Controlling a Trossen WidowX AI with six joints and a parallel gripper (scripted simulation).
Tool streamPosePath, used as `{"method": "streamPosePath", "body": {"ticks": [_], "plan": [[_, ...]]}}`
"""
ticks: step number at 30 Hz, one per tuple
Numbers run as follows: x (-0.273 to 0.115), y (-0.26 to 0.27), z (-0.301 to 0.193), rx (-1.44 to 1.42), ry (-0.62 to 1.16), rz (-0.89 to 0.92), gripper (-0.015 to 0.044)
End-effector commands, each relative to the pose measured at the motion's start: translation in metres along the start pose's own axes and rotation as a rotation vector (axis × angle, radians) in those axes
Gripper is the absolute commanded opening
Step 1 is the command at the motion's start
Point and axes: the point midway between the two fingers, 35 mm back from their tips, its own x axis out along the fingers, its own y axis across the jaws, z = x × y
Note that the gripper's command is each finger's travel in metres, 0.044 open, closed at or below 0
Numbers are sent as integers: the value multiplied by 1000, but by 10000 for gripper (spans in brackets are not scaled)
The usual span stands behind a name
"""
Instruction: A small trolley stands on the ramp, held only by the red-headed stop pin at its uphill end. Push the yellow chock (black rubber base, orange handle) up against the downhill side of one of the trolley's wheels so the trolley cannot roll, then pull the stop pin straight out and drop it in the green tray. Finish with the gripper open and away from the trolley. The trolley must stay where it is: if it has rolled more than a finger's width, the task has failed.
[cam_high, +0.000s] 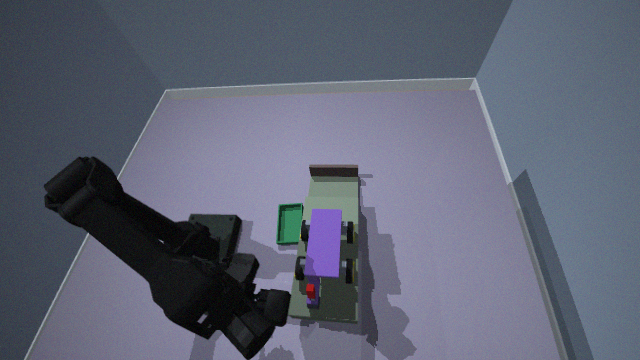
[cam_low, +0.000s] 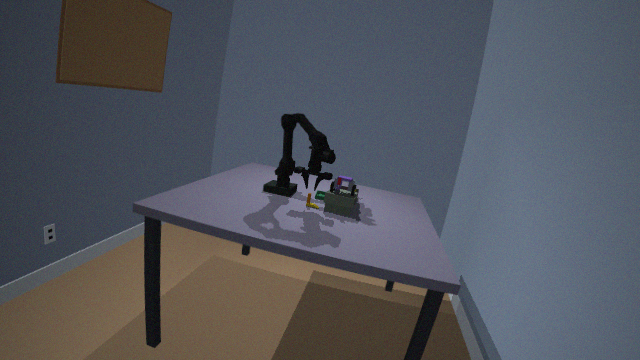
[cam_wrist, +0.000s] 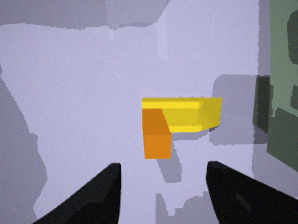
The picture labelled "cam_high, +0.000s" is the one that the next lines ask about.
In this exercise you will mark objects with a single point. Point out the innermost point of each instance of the green tray floor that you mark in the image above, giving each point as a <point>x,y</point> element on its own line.
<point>290,224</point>

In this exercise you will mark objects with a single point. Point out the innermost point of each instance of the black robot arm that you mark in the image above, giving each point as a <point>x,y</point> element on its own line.
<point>87,194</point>

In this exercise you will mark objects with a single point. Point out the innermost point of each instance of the green tray rim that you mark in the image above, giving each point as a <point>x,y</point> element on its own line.
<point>278,222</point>

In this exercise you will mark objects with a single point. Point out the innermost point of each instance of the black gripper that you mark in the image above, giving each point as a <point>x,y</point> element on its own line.
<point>273,303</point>

